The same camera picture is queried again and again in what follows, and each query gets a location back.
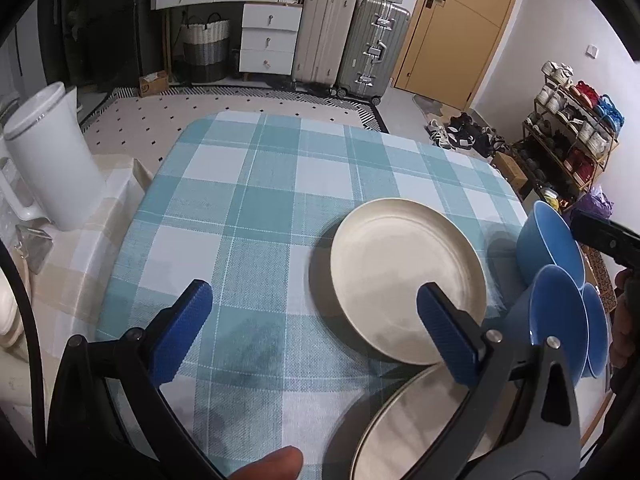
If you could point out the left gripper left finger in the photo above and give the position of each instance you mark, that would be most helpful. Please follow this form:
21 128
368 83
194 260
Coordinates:
107 413

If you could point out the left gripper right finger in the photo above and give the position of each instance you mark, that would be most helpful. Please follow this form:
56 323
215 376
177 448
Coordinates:
540 438

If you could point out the blue bowl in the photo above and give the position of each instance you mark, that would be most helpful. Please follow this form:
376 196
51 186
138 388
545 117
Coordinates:
551 306
546 239
597 352

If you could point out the cream plate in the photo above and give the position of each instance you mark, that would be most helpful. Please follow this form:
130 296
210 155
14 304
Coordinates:
407 425
382 253

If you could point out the right hand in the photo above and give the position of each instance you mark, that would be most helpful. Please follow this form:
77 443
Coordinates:
623 345

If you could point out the left hand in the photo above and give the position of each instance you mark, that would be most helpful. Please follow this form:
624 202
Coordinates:
283 464

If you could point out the purple plastic bag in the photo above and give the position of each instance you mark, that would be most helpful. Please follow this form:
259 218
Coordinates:
593 202

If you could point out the wooden shoe rack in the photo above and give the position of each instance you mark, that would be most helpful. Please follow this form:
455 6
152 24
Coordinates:
568 138

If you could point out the brown cardboard box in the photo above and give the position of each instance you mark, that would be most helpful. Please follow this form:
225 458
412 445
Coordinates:
508 167

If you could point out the beige plaid tablecloth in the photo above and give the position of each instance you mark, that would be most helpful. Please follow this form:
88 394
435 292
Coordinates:
67 294

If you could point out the stacked small cream dishes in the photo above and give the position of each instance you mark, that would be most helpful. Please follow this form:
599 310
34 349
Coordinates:
11 326

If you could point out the metal phone stand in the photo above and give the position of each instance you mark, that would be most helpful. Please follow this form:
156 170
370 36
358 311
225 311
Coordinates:
34 245

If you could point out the wooden door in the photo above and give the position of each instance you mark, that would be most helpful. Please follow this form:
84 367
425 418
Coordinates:
449 47

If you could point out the teal plaid tablecloth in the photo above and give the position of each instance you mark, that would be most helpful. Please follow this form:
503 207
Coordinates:
249 203

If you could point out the white electric kettle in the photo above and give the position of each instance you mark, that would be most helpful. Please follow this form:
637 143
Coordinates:
44 142

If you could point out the dotted floor rug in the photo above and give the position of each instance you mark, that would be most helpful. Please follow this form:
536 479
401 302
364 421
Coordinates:
147 128

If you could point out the silver suitcase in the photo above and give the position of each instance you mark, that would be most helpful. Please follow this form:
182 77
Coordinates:
372 48

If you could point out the small cardboard box on floor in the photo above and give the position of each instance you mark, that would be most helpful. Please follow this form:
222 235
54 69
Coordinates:
153 84

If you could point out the beige suitcase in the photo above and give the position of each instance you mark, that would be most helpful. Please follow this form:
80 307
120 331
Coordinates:
321 40

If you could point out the woven laundry basket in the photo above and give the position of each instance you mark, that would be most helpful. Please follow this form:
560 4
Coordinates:
206 48

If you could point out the white desk with drawers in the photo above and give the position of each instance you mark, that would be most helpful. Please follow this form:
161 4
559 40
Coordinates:
264 32

